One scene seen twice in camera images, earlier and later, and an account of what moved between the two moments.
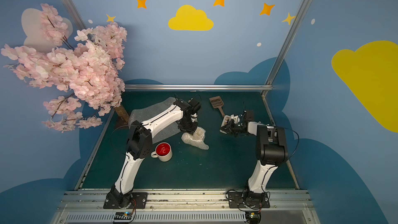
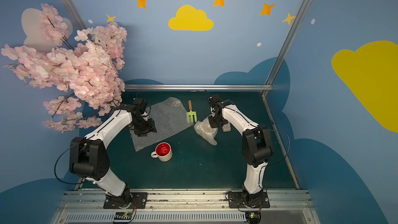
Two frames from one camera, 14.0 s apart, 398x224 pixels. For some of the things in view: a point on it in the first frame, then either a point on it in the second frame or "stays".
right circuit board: x=253 y=217 stays
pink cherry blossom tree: x=86 y=71 stays
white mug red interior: x=163 y=152 stays
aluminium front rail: x=182 y=206 stays
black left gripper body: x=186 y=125 to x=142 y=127
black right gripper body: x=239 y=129 to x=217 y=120
